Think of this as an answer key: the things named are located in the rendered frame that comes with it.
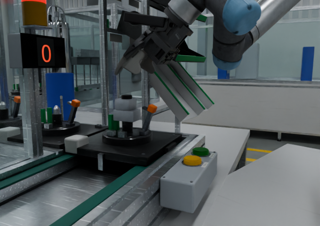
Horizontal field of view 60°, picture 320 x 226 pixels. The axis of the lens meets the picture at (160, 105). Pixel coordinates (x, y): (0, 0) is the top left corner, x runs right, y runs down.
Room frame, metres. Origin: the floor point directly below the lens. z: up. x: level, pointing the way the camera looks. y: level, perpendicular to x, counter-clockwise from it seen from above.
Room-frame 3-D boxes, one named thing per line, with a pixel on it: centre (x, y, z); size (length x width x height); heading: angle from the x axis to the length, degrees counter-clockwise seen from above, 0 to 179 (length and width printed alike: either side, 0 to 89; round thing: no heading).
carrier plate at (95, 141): (0.76, 0.09, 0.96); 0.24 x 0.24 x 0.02; 67
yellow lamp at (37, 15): (0.63, 0.27, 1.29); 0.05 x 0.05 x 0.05
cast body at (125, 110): (0.76, 0.10, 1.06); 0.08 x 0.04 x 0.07; 66
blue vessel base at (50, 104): (1.63, 0.59, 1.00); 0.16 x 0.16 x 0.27
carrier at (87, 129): (0.86, 0.33, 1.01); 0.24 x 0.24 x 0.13; 67
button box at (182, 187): (0.59, -0.07, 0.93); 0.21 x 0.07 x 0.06; 157
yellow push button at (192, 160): (0.59, -0.07, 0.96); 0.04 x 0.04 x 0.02
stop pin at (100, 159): (0.64, 0.14, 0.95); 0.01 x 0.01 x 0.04; 67
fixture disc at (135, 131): (0.76, 0.09, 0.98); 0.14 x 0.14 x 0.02
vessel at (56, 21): (1.63, 0.59, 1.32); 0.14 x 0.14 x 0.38
